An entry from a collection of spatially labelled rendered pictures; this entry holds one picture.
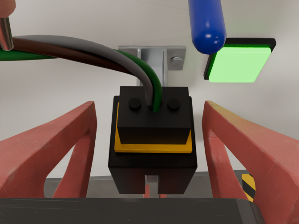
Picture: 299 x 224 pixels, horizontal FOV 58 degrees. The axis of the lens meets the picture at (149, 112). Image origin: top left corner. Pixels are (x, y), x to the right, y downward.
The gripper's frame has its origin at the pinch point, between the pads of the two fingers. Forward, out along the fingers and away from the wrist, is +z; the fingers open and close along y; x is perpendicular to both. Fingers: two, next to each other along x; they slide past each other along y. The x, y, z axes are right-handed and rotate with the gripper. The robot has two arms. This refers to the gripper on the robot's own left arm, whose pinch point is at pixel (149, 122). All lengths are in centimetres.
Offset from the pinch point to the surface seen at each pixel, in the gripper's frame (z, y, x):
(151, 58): 7.9, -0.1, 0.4
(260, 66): 7.1, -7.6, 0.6
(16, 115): 12.0, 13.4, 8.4
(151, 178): 0.5, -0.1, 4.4
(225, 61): 6.9, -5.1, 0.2
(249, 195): 73, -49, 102
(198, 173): 20.2, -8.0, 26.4
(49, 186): 85, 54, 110
